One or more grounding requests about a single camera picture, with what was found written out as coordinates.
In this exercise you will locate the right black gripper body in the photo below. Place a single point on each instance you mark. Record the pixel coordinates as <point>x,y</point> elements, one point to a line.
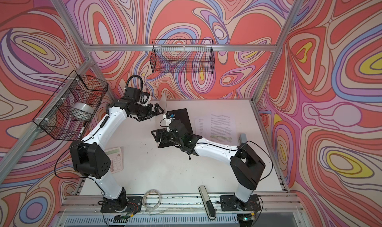
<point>177,140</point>

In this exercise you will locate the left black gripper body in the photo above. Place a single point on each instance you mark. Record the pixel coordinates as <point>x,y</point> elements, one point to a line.
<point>143,111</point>

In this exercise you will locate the white and black file folder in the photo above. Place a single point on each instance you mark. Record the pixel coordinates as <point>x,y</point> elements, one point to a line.
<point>181,113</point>

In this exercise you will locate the printed paper sheets stack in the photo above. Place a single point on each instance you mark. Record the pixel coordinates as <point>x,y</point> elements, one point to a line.
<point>217,128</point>

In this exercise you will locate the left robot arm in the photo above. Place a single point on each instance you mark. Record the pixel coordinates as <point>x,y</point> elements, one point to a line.
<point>88,155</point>

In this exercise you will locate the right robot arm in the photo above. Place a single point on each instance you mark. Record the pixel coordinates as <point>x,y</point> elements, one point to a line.
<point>246,164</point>

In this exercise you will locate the pink white calculator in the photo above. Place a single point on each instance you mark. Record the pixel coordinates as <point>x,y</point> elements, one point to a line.
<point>116,159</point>

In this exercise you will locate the silver tape roll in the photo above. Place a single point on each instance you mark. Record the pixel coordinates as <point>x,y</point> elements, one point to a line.
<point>81,109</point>

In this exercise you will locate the marker pen in basket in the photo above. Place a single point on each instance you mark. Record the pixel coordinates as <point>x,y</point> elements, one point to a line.
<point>81,131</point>

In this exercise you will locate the grey blue hole punch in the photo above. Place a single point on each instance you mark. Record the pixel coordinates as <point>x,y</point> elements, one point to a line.
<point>242,138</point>

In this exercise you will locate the white and black stapler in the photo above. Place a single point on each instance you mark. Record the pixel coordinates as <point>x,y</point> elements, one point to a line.
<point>210,210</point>

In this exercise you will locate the rear black wire basket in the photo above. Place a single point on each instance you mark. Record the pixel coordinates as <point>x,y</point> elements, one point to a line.
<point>182,56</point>

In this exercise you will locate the black wire basket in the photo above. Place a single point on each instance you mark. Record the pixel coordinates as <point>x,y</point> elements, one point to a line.
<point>56,119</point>
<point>182,56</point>

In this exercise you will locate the aluminium frame rail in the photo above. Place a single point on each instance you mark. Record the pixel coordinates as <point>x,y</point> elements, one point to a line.
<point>186,210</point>

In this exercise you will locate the left black wire basket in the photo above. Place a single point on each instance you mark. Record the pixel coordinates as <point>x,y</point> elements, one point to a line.
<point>56,119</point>

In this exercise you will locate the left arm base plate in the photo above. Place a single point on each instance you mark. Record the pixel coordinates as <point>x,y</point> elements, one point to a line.
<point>130,205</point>

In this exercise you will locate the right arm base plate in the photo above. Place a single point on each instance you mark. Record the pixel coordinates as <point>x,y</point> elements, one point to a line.
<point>231,203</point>

